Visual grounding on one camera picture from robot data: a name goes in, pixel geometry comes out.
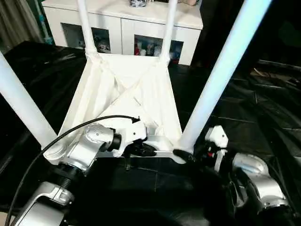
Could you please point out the white plastic table top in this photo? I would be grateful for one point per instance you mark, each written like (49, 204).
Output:
(131, 77)

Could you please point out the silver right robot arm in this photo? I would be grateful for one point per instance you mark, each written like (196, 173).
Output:
(268, 186)

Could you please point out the black table mat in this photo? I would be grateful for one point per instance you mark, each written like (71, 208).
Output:
(258, 113)

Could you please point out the white glass-door cabinet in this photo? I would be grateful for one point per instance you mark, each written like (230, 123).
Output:
(122, 30)

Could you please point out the small patterned ornament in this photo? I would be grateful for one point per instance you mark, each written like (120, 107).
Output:
(138, 2)

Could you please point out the grey curtain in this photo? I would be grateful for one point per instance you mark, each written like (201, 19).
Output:
(16, 23)

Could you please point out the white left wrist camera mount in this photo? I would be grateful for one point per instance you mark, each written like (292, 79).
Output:
(134, 131)

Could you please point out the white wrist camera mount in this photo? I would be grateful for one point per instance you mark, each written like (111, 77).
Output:
(218, 136)
(134, 131)

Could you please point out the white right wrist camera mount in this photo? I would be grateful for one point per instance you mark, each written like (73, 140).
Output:
(218, 136)

